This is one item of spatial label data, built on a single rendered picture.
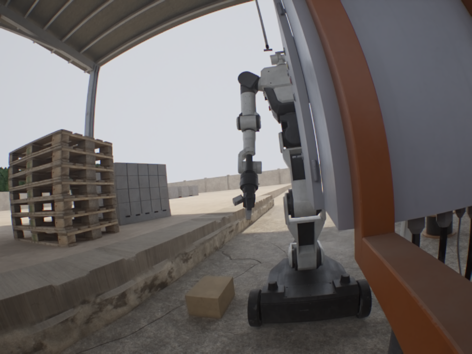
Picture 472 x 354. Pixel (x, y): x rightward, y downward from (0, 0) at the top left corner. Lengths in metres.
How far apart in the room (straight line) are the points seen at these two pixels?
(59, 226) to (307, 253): 1.91
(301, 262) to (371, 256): 1.00
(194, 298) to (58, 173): 1.48
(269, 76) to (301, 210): 0.72
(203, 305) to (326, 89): 1.18
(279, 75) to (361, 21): 0.91
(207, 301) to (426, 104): 1.21
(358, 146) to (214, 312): 1.16
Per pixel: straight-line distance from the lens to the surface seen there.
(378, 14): 0.39
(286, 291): 1.11
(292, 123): 1.14
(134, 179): 3.33
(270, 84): 1.20
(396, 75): 0.33
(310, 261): 1.20
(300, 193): 1.01
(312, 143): 0.47
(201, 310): 1.30
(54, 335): 1.24
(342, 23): 0.30
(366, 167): 0.24
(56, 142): 2.13
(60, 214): 2.07
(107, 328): 1.39
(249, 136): 1.16
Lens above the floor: 0.72
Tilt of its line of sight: 3 degrees up
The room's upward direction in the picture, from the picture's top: 6 degrees counter-clockwise
